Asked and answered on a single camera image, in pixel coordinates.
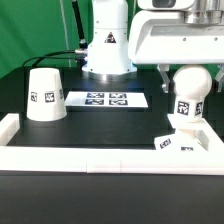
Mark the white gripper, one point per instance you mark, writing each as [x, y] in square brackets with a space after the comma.
[163, 38]

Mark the white lamp bulb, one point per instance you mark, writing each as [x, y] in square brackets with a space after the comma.
[192, 83]

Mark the white lamp base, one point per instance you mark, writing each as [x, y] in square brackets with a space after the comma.
[183, 139]

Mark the white lamp shade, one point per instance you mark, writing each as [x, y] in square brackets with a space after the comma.
[45, 95]

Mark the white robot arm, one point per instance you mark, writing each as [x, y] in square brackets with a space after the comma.
[107, 54]

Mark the white marker sheet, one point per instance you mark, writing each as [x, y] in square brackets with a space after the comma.
[106, 99]

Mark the black rod with connector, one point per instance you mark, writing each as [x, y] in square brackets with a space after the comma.
[82, 50]

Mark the white U-shaped frame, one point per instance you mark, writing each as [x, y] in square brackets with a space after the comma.
[48, 159]

